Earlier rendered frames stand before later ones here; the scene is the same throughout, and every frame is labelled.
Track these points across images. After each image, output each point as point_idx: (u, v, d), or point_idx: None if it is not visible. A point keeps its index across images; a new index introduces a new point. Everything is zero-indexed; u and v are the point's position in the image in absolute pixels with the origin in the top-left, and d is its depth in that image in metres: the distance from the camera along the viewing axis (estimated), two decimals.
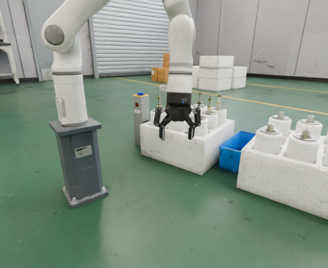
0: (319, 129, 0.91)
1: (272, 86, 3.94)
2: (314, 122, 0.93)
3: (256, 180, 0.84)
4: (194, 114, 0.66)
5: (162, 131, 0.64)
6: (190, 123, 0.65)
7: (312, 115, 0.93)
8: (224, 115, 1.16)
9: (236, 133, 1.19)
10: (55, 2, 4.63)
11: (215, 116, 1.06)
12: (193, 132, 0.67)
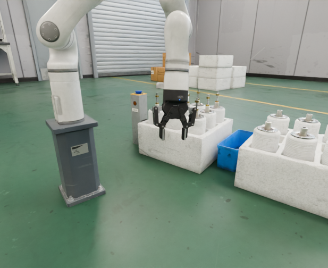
0: (317, 127, 0.90)
1: (272, 86, 3.94)
2: (313, 120, 0.93)
3: (253, 178, 0.83)
4: (190, 112, 0.65)
5: (162, 131, 0.64)
6: (184, 122, 0.65)
7: (310, 114, 0.93)
8: (223, 114, 1.15)
9: (235, 132, 1.19)
10: (54, 1, 4.62)
11: (213, 115, 1.06)
12: (186, 132, 0.66)
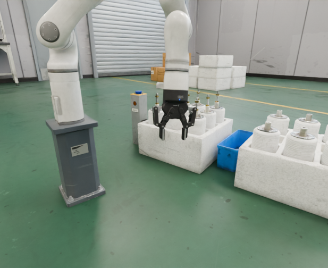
0: (317, 127, 0.90)
1: (272, 86, 3.94)
2: (312, 120, 0.93)
3: (253, 178, 0.83)
4: (190, 112, 0.65)
5: (162, 131, 0.64)
6: (184, 122, 0.65)
7: (310, 114, 0.93)
8: (222, 114, 1.15)
9: (235, 132, 1.19)
10: (54, 1, 4.62)
11: (213, 115, 1.06)
12: (186, 132, 0.66)
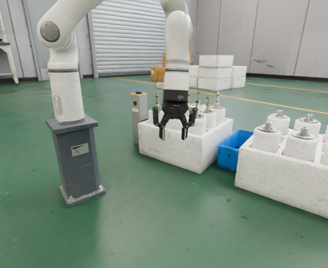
0: (318, 127, 0.90)
1: (272, 86, 3.94)
2: (313, 120, 0.93)
3: (254, 178, 0.83)
4: (190, 113, 0.65)
5: (162, 131, 0.64)
6: (184, 123, 0.65)
7: (310, 114, 0.93)
8: (223, 114, 1.15)
9: (235, 132, 1.19)
10: (54, 1, 4.62)
11: (213, 115, 1.06)
12: (186, 132, 0.66)
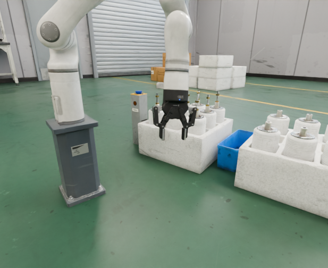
0: (317, 127, 0.90)
1: (272, 86, 3.94)
2: (313, 120, 0.93)
3: (253, 178, 0.83)
4: (190, 112, 0.65)
5: (162, 131, 0.64)
6: (184, 122, 0.65)
7: (310, 114, 0.93)
8: (223, 114, 1.15)
9: (235, 132, 1.19)
10: (54, 1, 4.62)
11: (213, 115, 1.06)
12: (186, 132, 0.66)
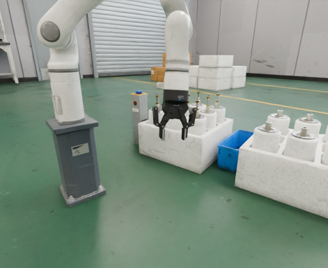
0: (318, 127, 0.90)
1: (272, 86, 3.94)
2: (313, 120, 0.93)
3: (254, 178, 0.83)
4: (190, 113, 0.65)
5: (162, 131, 0.64)
6: (184, 123, 0.65)
7: (310, 114, 0.93)
8: (223, 114, 1.15)
9: (235, 132, 1.19)
10: (54, 1, 4.62)
11: (213, 115, 1.06)
12: (186, 132, 0.66)
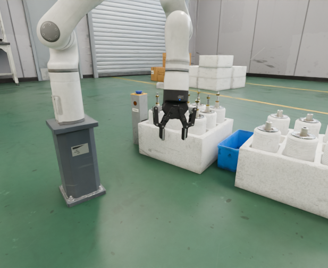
0: (318, 127, 0.90)
1: (272, 86, 3.93)
2: (313, 120, 0.93)
3: (254, 178, 0.83)
4: (190, 113, 0.65)
5: (162, 131, 0.64)
6: (184, 123, 0.65)
7: (310, 114, 0.93)
8: (223, 114, 1.15)
9: (235, 132, 1.19)
10: (54, 1, 4.62)
11: (213, 115, 1.05)
12: (186, 132, 0.66)
